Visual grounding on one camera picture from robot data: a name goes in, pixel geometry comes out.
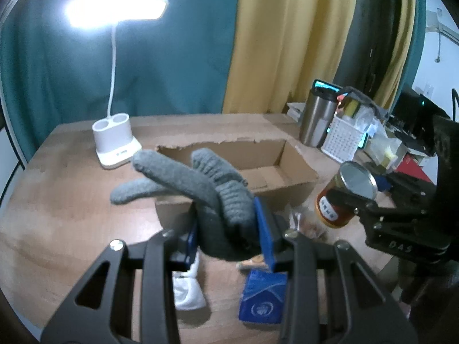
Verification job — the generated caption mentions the white cloth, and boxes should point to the white cloth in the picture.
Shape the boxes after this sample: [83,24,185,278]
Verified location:
[173,252,206,311]

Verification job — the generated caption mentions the steel travel mug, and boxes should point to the steel travel mug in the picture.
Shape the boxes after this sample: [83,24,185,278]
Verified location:
[299,87,338,148]

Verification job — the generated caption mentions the brown cardboard box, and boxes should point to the brown cardboard box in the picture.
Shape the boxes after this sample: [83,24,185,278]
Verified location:
[157,139,318,211]

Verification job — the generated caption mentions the orange tin can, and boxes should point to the orange tin can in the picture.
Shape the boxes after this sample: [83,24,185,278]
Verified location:
[315,161,377,228]

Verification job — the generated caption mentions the clear snack bag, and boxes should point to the clear snack bag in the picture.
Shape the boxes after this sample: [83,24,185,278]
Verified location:
[286,207,326,241]

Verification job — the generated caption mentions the white perforated basket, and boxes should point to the white perforated basket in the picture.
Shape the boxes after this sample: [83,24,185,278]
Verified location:
[320,116,364,163]

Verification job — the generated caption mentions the grey knitted glove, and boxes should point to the grey knitted glove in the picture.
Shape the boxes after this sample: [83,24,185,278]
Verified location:
[110,148,261,262]

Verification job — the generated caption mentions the yellow green sponge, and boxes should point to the yellow green sponge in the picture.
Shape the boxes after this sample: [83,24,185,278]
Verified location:
[340,97,360,118]

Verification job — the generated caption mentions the teal curtain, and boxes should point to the teal curtain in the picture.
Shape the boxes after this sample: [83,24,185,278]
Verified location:
[1,0,238,161]

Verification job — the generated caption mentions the crumpled clear plastic bags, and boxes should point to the crumpled clear plastic bags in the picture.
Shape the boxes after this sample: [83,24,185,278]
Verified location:
[353,106,406,170]

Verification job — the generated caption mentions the white desk lamp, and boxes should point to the white desk lamp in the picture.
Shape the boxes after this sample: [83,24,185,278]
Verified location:
[64,0,169,170]

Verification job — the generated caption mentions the smartphone with lit screen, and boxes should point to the smartphone with lit screen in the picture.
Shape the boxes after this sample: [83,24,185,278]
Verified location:
[311,79,342,93]

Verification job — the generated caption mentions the yellow curtain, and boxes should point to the yellow curtain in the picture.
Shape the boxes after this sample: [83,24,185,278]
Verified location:
[221,0,417,116]

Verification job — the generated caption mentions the blue tissue packet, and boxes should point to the blue tissue packet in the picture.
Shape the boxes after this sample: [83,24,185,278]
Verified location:
[238,269,287,325]

